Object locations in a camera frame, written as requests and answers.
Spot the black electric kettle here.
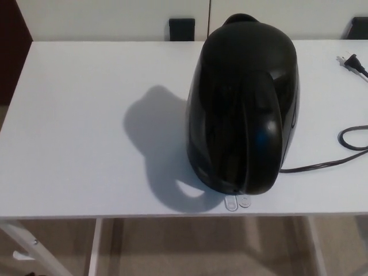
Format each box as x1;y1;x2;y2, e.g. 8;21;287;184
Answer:
185;13;298;198

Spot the long clear plastic kettle tab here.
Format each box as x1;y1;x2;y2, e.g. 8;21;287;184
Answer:
224;197;239;212

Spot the dark red-brown door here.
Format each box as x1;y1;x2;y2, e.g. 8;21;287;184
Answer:
0;0;33;106

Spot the black power cord with plug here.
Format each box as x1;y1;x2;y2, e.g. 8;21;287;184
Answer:
280;51;368;174

